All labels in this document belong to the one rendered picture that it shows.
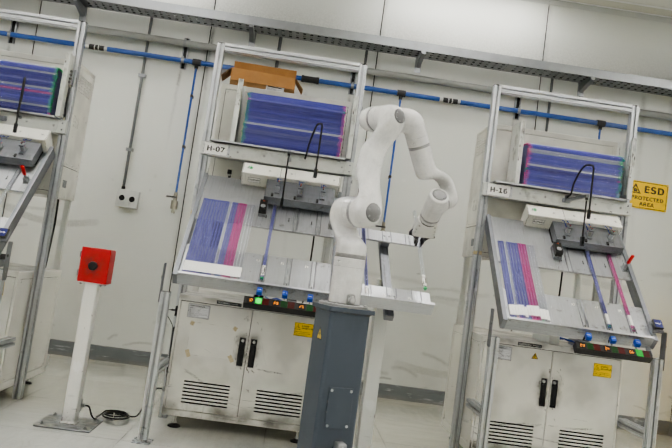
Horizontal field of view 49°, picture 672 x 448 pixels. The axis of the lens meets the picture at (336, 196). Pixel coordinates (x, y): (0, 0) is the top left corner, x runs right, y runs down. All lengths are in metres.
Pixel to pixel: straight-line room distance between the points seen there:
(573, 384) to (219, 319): 1.72
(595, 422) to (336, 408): 1.53
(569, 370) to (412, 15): 2.86
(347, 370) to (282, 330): 0.82
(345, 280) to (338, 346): 0.24
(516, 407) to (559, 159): 1.25
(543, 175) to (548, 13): 2.13
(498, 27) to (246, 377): 3.25
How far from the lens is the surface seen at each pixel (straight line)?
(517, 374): 3.75
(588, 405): 3.89
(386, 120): 2.86
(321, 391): 2.79
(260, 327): 3.58
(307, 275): 3.33
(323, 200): 3.62
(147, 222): 5.31
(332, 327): 2.77
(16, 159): 3.85
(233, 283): 3.26
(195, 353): 3.61
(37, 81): 4.01
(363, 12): 5.53
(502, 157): 4.08
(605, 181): 4.05
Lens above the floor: 0.84
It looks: 5 degrees up
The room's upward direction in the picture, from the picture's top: 8 degrees clockwise
